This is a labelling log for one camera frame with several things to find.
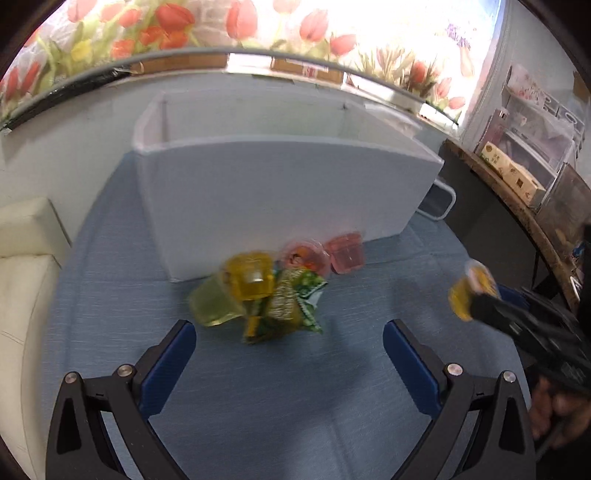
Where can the tulip wall picture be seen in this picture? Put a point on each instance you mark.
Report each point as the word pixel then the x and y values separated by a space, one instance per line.
pixel 436 50

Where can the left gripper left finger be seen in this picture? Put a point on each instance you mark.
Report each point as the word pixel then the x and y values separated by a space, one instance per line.
pixel 79 446

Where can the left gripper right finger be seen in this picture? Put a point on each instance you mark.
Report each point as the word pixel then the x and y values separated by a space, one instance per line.
pixel 500 445

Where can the pale yellow jelly cup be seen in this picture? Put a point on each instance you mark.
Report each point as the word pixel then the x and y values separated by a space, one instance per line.
pixel 211 303

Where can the pink jelly cup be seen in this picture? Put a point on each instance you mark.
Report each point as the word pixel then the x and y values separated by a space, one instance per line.
pixel 346 252
pixel 306 253

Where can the wooden shelf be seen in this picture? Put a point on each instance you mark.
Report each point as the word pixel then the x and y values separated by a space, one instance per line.
pixel 523 215

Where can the yellow patterned box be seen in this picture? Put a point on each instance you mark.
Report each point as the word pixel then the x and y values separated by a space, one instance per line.
pixel 517 177

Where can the white framed black tray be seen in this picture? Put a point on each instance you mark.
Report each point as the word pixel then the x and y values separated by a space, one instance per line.
pixel 438 202

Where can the white leather sofa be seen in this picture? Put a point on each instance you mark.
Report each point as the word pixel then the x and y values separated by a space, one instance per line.
pixel 34 248

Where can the orange yellow jelly cup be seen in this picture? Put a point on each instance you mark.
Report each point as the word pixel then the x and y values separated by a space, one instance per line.
pixel 250 275

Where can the white cardboard box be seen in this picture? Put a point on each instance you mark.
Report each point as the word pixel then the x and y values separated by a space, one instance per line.
pixel 226 171

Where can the person's right hand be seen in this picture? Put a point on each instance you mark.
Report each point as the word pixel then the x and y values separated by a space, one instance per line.
pixel 547 402

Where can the small green seaweed snack bag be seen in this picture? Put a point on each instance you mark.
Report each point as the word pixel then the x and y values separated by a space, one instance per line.
pixel 289 308

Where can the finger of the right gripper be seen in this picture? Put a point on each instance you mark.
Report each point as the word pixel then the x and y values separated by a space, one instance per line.
pixel 513 297
pixel 498 314

